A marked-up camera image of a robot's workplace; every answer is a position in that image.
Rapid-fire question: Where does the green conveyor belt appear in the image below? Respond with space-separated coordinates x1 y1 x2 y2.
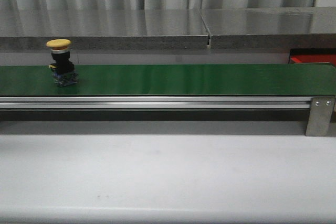
1 63 335 97

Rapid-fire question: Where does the grey stone counter slab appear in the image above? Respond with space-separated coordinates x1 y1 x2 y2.
1 9 208 51

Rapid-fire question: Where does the right grey stone slab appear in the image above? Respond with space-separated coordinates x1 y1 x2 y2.
201 7 335 49

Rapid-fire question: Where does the red plastic tray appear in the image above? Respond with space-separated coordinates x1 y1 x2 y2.
289 54 335 66

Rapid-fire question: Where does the steel conveyor support bracket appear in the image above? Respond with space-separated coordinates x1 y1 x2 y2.
305 97 335 136

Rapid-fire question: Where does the aluminium conveyor frame rail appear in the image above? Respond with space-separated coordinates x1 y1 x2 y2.
1 96 312 110

